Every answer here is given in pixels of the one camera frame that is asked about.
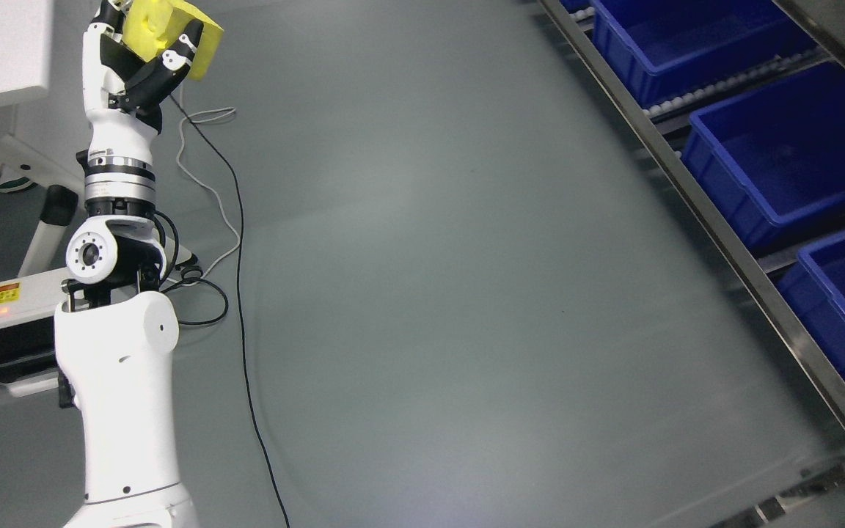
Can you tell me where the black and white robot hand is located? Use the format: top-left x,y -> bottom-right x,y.
81,1 -> 202,134

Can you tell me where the dented yellow foam block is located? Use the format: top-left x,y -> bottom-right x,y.
122,1 -> 224,81

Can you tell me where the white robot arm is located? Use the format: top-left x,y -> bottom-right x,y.
54,109 -> 200,527

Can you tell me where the white machine base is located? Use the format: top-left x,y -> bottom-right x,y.
0,1 -> 93,397

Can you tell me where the blue bin top right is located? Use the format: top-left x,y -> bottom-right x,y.
591,1 -> 815,108

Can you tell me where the blue bin middle right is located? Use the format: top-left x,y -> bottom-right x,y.
681,63 -> 845,254

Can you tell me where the white floor cable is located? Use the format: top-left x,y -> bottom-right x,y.
175,82 -> 241,280

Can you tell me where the black floor cable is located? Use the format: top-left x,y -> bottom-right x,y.
161,94 -> 291,528

